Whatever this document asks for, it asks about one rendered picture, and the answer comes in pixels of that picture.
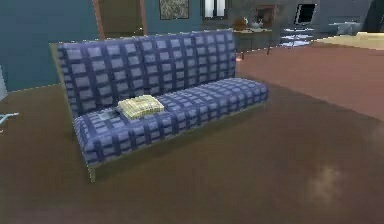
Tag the brown round vase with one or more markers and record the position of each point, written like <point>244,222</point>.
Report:
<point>239,24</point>

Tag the dark side table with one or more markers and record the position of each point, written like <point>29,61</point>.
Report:
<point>252,37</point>

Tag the pale blue chair leg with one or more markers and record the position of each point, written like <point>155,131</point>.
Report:
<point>7,117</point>

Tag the grey low armchair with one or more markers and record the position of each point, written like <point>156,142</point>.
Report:
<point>346,27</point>

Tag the white small pot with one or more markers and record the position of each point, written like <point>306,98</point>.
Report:
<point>256,24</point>

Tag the red framed wall picture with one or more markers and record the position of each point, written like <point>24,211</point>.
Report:
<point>265,14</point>

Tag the white glass tv stand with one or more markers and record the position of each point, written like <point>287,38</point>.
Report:
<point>296,36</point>

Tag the brown room door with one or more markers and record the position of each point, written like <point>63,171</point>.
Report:
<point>121,16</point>

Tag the blue checked sofa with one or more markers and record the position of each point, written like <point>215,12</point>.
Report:
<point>173,76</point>

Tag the pale yellow cushion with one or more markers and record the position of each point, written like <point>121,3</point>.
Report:
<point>140,106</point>

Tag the black television set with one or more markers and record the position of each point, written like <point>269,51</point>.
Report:
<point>305,13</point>

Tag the white window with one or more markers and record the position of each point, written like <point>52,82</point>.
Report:
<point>215,8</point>

